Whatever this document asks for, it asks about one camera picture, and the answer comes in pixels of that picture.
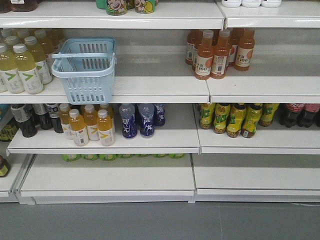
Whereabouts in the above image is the light blue plastic basket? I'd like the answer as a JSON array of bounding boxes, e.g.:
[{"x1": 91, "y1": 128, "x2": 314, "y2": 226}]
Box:
[{"x1": 51, "y1": 37, "x2": 117, "y2": 105}]

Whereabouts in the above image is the coke bottle red label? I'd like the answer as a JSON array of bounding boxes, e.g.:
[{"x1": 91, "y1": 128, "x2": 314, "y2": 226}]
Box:
[{"x1": 279, "y1": 103, "x2": 305, "y2": 128}]

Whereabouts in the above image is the coke bottle pink label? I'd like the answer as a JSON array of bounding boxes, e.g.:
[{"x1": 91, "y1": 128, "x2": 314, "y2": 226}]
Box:
[{"x1": 298, "y1": 103, "x2": 320, "y2": 128}]

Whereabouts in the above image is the blue sports drink bottle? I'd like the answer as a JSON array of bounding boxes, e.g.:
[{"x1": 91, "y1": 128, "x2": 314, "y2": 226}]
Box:
[
  {"x1": 138, "y1": 103, "x2": 155, "y2": 138},
  {"x1": 153, "y1": 103, "x2": 166, "y2": 127},
  {"x1": 119, "y1": 103, "x2": 137, "y2": 139}
]

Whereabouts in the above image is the green tea bottle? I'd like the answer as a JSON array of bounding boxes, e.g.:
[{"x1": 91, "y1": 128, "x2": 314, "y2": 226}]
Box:
[
  {"x1": 81, "y1": 154, "x2": 99, "y2": 161},
  {"x1": 152, "y1": 153, "x2": 168, "y2": 158},
  {"x1": 135, "y1": 153, "x2": 150, "y2": 158},
  {"x1": 168, "y1": 153, "x2": 185, "y2": 159},
  {"x1": 61, "y1": 154, "x2": 81, "y2": 162},
  {"x1": 99, "y1": 153, "x2": 117, "y2": 161},
  {"x1": 117, "y1": 153, "x2": 135, "y2": 159}
]

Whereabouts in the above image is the yellow iced tea bottle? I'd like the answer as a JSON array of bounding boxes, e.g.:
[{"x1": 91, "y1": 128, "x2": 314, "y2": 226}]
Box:
[
  {"x1": 213, "y1": 103, "x2": 231, "y2": 134},
  {"x1": 241, "y1": 103, "x2": 262, "y2": 138},
  {"x1": 199, "y1": 103, "x2": 216, "y2": 129},
  {"x1": 258, "y1": 103, "x2": 280, "y2": 127},
  {"x1": 226, "y1": 103, "x2": 247, "y2": 138}
]

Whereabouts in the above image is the orange vitamin drink bottle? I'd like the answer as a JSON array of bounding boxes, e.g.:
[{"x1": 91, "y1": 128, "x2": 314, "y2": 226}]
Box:
[
  {"x1": 97, "y1": 109, "x2": 115, "y2": 147},
  {"x1": 69, "y1": 109, "x2": 89, "y2": 147},
  {"x1": 83, "y1": 104, "x2": 100, "y2": 141},
  {"x1": 59, "y1": 103, "x2": 73, "y2": 140}
]

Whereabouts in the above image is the white shelf unit left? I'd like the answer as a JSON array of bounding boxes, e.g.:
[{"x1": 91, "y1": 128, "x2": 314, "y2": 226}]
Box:
[{"x1": 0, "y1": 0, "x2": 225, "y2": 205}]

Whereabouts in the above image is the white shelf unit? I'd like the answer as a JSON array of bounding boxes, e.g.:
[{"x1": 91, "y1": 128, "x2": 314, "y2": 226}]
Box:
[
  {"x1": 0, "y1": 0, "x2": 225, "y2": 205},
  {"x1": 192, "y1": 0, "x2": 320, "y2": 203}
]

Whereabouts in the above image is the orange C100 juice bottle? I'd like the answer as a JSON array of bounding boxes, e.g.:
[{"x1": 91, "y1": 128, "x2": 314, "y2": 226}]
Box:
[
  {"x1": 210, "y1": 29, "x2": 231, "y2": 80},
  {"x1": 234, "y1": 28, "x2": 255, "y2": 71},
  {"x1": 194, "y1": 29, "x2": 214, "y2": 80}
]

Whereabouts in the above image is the white shelf unit right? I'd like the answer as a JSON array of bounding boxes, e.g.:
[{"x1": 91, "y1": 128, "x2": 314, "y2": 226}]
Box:
[{"x1": 192, "y1": 0, "x2": 320, "y2": 203}]

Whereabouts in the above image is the black drink bottle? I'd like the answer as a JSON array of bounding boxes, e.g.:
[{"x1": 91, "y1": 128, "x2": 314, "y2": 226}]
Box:
[
  {"x1": 32, "y1": 103, "x2": 52, "y2": 130},
  {"x1": 10, "y1": 104, "x2": 37, "y2": 138},
  {"x1": 45, "y1": 103, "x2": 64, "y2": 134}
]

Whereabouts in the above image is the green cartoon drink can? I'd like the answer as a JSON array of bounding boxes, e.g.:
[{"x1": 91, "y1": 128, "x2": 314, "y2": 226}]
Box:
[
  {"x1": 134, "y1": 0, "x2": 156, "y2": 14},
  {"x1": 105, "y1": 0, "x2": 127, "y2": 16}
]

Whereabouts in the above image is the pale yellow drink bottle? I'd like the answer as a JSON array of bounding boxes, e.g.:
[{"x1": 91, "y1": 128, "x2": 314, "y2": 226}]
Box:
[
  {"x1": 0, "y1": 43, "x2": 16, "y2": 93},
  {"x1": 13, "y1": 43, "x2": 44, "y2": 94},
  {"x1": 24, "y1": 36, "x2": 52, "y2": 85}
]

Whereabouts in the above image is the white peach drink bottle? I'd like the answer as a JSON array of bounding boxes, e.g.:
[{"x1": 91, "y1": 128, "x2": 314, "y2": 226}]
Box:
[
  {"x1": 261, "y1": 0, "x2": 282, "y2": 8},
  {"x1": 221, "y1": 0, "x2": 242, "y2": 8},
  {"x1": 241, "y1": 0, "x2": 262, "y2": 8}
]

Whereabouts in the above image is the brown sauce jar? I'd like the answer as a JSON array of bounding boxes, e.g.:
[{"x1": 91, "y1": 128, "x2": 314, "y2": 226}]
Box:
[{"x1": 0, "y1": 155, "x2": 11, "y2": 178}]

